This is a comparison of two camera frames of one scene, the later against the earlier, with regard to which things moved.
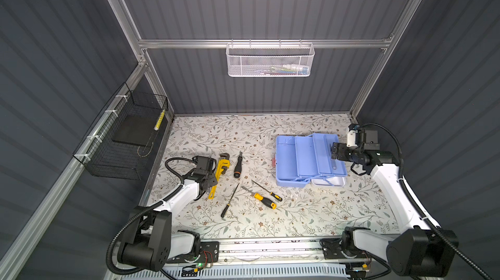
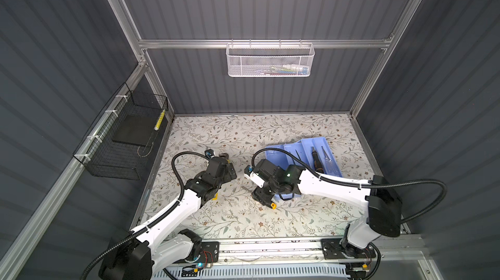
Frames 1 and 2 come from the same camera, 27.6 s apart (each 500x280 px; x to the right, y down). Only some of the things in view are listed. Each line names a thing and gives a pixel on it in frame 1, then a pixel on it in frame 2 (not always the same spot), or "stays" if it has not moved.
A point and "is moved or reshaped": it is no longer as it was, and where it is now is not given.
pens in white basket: (286, 69) stays
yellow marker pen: (160, 118) stays
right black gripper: (339, 148) -> (260, 196)
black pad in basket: (136, 129) stays
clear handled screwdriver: (297, 198) -> (326, 156)
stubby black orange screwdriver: (238, 167) -> (318, 164)
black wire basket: (117, 144) stays
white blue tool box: (301, 160) is moved or reshaped
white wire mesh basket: (270, 60) stays
